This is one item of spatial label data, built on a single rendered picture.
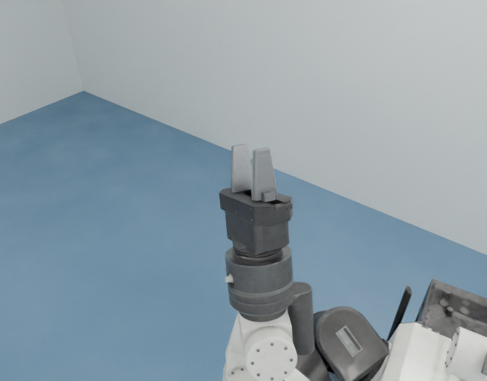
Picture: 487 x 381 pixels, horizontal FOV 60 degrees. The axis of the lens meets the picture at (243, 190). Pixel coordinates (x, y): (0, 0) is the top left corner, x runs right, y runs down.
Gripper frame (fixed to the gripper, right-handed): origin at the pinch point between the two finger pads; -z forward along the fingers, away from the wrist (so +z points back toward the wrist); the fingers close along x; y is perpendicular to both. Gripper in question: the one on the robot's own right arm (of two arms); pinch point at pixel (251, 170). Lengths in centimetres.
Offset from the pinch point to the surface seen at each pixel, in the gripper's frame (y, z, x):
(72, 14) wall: -47, -87, -395
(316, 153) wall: -161, 40, -188
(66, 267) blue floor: 11, 85, -211
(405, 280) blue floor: -156, 106, -105
